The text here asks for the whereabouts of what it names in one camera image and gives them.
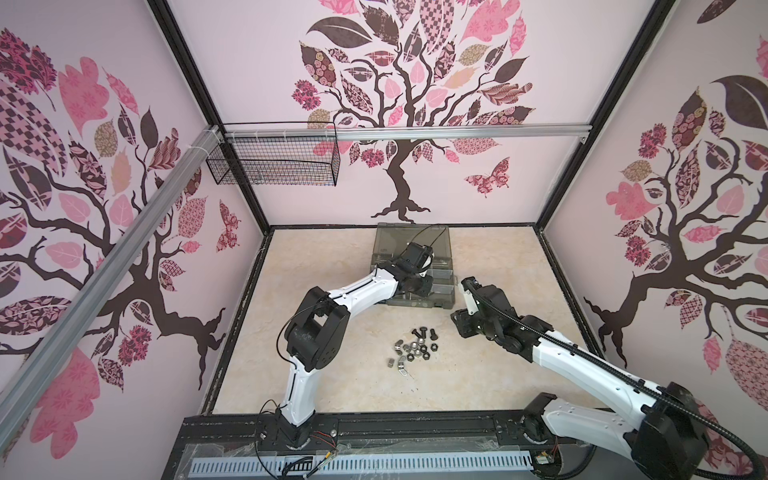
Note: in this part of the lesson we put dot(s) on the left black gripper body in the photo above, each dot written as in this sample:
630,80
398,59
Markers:
419,285

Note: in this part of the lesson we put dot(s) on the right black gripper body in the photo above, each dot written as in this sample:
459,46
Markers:
469,324

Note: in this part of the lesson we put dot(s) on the silver wing nut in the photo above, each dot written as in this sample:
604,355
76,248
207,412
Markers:
399,365

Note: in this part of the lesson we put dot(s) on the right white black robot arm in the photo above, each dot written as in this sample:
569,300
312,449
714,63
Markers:
642,421

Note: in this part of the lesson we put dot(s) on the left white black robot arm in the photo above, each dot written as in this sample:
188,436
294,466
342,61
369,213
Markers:
314,334

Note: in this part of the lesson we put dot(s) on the grey plastic compartment organizer box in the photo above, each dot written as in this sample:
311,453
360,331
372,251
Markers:
391,240

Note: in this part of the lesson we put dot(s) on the black wire mesh basket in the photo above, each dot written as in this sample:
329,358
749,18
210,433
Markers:
291,153

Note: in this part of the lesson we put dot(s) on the white slotted cable duct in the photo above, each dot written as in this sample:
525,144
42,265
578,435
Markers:
358,465

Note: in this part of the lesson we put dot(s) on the aluminium rail on back wall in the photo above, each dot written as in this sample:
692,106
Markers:
420,133

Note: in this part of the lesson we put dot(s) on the aluminium rail on wall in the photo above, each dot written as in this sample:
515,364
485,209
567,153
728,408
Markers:
420,133
39,370

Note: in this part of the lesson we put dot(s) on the aluminium rail on left wall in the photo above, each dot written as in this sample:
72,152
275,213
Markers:
39,370

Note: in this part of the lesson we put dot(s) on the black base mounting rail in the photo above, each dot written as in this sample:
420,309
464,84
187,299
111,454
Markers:
502,427

